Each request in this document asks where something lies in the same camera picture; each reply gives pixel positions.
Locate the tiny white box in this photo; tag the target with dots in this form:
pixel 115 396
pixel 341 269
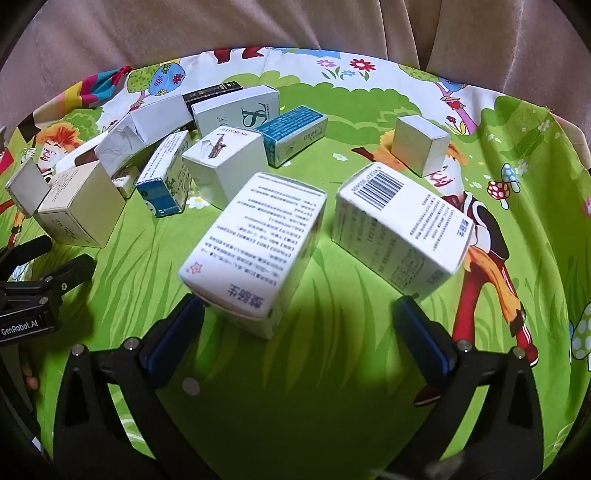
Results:
pixel 124 182

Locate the black box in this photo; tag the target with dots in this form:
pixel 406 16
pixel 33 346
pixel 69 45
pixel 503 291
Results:
pixel 210 92

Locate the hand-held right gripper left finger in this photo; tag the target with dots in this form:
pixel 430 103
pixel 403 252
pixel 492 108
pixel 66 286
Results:
pixel 184 332

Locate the printed cartoon blanket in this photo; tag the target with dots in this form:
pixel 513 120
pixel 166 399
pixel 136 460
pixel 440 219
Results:
pixel 152 277

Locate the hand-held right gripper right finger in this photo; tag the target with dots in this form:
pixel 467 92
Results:
pixel 422 341

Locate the person's left hand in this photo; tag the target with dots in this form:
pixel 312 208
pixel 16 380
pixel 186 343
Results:
pixel 28 374

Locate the small plain white box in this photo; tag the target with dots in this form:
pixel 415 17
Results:
pixel 418 143

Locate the beige box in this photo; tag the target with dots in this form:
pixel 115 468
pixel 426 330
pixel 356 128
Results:
pixel 78 207

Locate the white box with saxophone picture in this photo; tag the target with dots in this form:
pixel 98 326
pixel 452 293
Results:
pixel 226 166

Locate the tall blue and white box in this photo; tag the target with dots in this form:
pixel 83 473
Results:
pixel 164 180

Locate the crumpled white box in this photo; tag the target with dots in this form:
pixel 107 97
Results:
pixel 134 134

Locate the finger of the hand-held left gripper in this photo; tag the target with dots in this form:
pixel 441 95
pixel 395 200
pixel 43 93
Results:
pixel 27 251
pixel 69 272

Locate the white box with barcode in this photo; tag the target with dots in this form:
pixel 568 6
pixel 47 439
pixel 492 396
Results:
pixel 406 221

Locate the white box with large letters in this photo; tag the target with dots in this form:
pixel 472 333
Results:
pixel 231 113

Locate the white box with printed text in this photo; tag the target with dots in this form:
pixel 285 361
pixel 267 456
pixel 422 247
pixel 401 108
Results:
pixel 258 240

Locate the pink curtain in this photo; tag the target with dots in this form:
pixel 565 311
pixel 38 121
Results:
pixel 231 23

